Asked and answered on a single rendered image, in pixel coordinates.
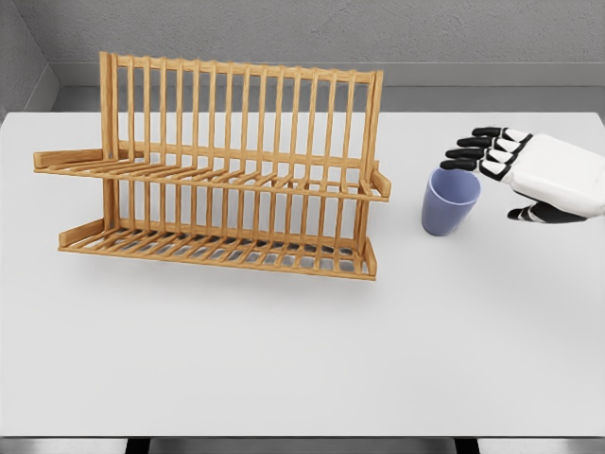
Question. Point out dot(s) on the wooden two-tier dish rack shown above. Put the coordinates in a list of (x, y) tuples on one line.
[(227, 189)]

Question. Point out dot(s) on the blue plastic cup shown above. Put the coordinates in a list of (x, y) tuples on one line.
[(446, 204)]

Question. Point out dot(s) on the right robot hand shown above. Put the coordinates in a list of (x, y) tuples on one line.
[(550, 172)]

